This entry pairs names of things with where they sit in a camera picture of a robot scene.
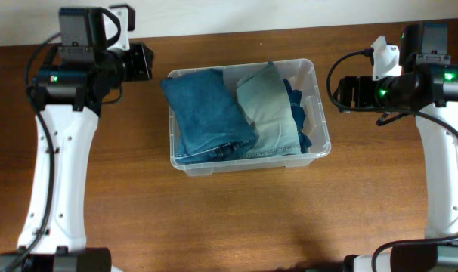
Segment navy blue garment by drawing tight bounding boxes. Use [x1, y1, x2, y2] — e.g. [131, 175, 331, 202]
[283, 79, 312, 153]

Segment light blue jeans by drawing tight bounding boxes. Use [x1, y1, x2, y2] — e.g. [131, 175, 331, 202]
[236, 62, 301, 159]

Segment dark blue jeans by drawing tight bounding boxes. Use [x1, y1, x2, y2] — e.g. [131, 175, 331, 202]
[161, 69, 257, 164]

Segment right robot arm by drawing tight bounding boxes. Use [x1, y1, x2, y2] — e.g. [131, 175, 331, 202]
[327, 22, 458, 271]

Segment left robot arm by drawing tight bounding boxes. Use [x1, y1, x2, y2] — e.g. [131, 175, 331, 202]
[0, 5, 154, 272]

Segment clear plastic storage bin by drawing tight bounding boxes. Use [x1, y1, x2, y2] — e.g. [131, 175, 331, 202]
[169, 58, 332, 177]

